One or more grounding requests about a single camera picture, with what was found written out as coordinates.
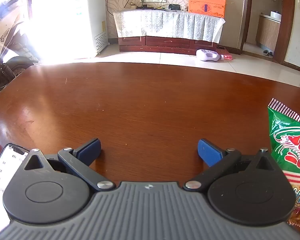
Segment dark motor scooter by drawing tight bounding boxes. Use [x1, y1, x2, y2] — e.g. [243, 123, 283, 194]
[0, 30, 40, 93]

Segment wooden kitchen cabinet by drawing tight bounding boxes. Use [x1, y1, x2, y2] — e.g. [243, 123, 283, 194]
[255, 14, 282, 53]

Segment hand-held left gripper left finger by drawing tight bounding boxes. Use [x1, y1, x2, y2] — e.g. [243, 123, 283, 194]
[22, 138, 116, 192]

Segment black smartphone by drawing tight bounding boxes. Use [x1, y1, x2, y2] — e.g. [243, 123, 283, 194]
[0, 144, 30, 230]

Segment covered tv cabinet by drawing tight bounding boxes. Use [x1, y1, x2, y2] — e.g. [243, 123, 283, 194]
[112, 9, 226, 44]

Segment dark wooden television cabinet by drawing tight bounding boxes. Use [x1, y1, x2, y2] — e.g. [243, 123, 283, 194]
[118, 35, 218, 55]

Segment printed cardboard sheet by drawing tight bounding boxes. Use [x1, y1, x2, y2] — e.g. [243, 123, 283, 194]
[0, 0, 28, 70]

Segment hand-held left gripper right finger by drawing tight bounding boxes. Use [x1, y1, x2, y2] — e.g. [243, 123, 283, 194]
[184, 138, 283, 190]

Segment purple white pet feeder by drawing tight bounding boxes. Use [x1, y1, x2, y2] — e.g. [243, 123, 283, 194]
[195, 49, 225, 62]

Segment green shrimp print snack bag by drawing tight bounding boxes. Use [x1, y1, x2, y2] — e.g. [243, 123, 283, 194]
[267, 98, 300, 235]

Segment white chest freezer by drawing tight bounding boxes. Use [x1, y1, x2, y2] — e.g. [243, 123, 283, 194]
[34, 0, 108, 58]

